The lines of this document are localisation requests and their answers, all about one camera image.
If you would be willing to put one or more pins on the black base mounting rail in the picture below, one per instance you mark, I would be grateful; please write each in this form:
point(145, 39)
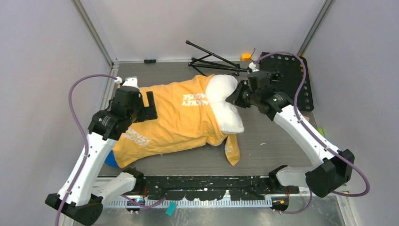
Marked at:
point(208, 188)

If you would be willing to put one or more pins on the black perforated metal plate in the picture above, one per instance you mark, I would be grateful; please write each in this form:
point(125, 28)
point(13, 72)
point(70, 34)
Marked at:
point(286, 75)

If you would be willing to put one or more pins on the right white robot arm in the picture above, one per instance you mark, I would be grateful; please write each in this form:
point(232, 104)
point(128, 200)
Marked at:
point(330, 166)

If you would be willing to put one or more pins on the green block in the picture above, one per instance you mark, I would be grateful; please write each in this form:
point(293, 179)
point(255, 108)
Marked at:
point(320, 130)

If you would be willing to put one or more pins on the white pillow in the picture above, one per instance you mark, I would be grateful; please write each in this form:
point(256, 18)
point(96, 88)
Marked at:
point(220, 87)

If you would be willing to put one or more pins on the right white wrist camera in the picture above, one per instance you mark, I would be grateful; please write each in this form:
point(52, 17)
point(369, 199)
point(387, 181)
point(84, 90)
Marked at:
point(252, 67)

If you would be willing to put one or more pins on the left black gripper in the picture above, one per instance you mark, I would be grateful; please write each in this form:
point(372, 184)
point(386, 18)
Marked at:
point(150, 112)

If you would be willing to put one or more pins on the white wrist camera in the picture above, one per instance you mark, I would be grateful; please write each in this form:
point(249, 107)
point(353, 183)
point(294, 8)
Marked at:
point(252, 67)
point(130, 82)

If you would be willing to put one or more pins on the white slotted cable duct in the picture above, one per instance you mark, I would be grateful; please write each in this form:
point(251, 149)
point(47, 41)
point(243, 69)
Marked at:
point(196, 203)

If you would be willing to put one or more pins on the blue cloth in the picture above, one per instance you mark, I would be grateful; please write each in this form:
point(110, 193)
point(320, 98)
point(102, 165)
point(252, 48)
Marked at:
point(110, 160)

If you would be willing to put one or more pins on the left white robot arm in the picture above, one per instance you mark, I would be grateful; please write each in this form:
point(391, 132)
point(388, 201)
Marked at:
point(78, 199)

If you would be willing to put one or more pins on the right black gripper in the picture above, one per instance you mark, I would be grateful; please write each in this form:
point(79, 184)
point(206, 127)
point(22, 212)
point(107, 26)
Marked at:
point(236, 98)

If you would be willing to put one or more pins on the yellow printed pillowcase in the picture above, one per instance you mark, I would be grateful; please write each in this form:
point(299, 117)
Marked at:
point(185, 121)

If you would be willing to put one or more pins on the teal tape piece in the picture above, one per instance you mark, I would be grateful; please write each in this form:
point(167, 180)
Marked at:
point(171, 208)

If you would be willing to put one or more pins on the orange tape roll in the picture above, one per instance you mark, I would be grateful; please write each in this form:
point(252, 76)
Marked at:
point(246, 57)

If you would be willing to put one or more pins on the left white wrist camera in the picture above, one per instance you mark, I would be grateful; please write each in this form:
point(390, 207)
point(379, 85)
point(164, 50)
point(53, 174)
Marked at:
point(130, 82)

